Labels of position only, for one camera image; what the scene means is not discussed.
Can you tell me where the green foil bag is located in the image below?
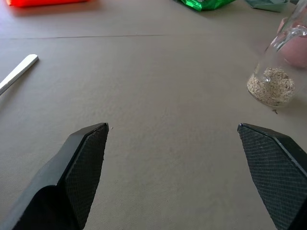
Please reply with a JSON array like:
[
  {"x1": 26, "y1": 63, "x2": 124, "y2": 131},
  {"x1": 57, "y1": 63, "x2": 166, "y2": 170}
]
[{"x1": 174, "y1": 0, "x2": 238, "y2": 12}]

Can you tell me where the pink bowl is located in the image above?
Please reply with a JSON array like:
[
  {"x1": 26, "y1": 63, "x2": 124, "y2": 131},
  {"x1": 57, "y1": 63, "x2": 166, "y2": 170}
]
[{"x1": 277, "y1": 17, "x2": 307, "y2": 70}]

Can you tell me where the clear glass jar with grains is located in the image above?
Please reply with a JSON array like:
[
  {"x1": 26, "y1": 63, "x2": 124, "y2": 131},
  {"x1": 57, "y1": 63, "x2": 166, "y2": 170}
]
[{"x1": 247, "y1": 0, "x2": 307, "y2": 108}]

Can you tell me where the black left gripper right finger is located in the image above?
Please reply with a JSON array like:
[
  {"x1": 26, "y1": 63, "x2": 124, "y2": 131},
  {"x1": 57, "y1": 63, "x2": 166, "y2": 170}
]
[{"x1": 237, "y1": 123, "x2": 307, "y2": 230}]

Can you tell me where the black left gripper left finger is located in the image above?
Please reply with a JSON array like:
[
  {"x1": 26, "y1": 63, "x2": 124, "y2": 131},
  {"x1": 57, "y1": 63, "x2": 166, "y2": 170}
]
[{"x1": 0, "y1": 122, "x2": 109, "y2": 230}]

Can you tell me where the orange red package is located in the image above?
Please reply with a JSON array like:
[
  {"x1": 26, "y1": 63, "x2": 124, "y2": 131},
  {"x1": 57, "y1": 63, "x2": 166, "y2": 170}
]
[{"x1": 5, "y1": 0, "x2": 90, "y2": 8}]

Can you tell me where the pale green tray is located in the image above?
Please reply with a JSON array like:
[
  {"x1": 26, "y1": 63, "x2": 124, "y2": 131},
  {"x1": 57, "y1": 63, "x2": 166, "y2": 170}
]
[{"x1": 244, "y1": 0, "x2": 290, "y2": 13}]

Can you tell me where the silver metal spoon handle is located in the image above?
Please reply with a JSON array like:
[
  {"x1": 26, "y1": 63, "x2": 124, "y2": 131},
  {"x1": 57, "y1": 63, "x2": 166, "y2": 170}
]
[{"x1": 0, "y1": 54, "x2": 39, "y2": 96}]

